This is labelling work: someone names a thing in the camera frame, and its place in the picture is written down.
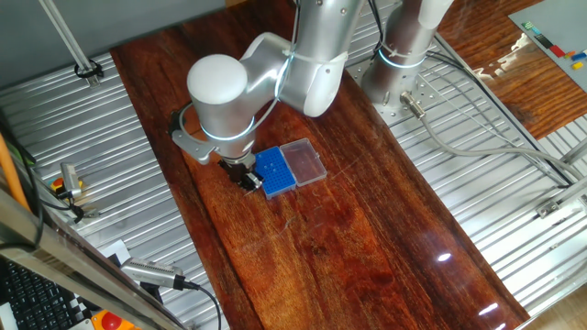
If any black keyboard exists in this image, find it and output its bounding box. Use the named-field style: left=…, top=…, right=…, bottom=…
left=0, top=258, right=86, bottom=330

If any small silver camera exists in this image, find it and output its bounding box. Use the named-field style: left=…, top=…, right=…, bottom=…
left=60, top=162, right=84, bottom=201

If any orange pole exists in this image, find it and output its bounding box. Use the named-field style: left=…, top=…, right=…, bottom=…
left=0, top=132, right=31, bottom=213

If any gray wrist camera mount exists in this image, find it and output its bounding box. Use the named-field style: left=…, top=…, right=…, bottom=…
left=168, top=109, right=217, bottom=166

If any gray flat panel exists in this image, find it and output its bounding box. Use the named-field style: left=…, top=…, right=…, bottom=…
left=507, top=0, right=587, bottom=93

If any aluminium profile bar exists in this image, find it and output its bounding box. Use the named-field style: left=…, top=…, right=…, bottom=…
left=535, top=176, right=587, bottom=219

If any black camera cable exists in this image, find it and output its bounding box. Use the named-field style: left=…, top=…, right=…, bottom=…
left=183, top=280, right=223, bottom=330

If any clear plastic box lid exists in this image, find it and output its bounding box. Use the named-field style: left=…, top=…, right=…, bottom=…
left=279, top=137, right=328, bottom=188

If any long black cable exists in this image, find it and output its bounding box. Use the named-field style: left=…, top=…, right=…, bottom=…
left=426, top=49, right=574, bottom=189

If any thick gray robot cable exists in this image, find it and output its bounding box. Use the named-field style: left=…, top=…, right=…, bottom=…
left=400, top=91, right=586, bottom=182

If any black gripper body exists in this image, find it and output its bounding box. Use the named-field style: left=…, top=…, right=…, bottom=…
left=217, top=154, right=257, bottom=183

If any black cable bundle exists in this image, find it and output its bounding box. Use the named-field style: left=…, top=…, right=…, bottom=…
left=0, top=109, right=45, bottom=251

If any red button orange box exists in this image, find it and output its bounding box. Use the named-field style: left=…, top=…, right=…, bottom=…
left=90, top=309, right=139, bottom=330

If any slanted metal pole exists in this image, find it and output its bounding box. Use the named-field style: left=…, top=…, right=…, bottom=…
left=39, top=0, right=101, bottom=89

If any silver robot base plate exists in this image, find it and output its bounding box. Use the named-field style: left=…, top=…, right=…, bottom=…
left=346, top=58, right=442, bottom=127

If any large glossy wooden board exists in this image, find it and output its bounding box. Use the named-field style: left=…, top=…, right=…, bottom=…
left=109, top=0, right=531, bottom=330

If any blue pipette tip holder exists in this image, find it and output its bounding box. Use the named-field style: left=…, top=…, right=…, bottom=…
left=254, top=145, right=298, bottom=201

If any small glossy wooden board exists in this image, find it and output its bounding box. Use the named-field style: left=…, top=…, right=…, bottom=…
left=435, top=0, right=587, bottom=141

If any gray wrist camera cable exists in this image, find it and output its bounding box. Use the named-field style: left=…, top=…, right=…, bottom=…
left=177, top=27, right=299, bottom=139

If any long silver depth camera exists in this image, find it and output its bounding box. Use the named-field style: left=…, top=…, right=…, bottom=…
left=119, top=257, right=187, bottom=291

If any checkerboard marker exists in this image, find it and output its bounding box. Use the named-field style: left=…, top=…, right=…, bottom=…
left=68, top=295, right=94, bottom=323

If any steel frame beam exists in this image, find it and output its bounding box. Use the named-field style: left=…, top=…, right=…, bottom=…
left=0, top=187, right=185, bottom=330

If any white paper sheet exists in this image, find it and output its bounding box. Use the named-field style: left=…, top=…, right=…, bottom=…
left=101, top=238, right=132, bottom=265

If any black pole clamp ring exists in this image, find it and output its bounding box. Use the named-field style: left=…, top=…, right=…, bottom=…
left=73, top=58, right=105, bottom=80

